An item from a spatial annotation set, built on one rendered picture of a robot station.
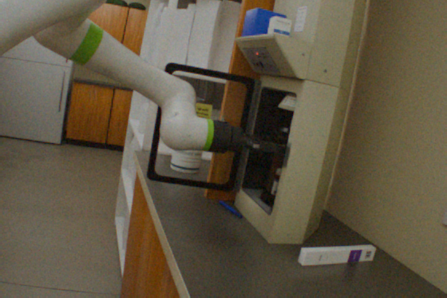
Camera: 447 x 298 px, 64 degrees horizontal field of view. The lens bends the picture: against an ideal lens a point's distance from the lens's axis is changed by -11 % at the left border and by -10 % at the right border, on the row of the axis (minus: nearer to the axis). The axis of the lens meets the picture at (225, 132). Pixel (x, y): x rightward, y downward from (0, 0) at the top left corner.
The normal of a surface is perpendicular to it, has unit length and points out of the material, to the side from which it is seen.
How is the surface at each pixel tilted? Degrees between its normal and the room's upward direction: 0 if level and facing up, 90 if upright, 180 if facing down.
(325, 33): 90
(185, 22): 83
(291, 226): 90
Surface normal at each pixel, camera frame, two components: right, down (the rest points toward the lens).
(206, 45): -0.37, 0.16
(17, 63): 0.29, 0.18
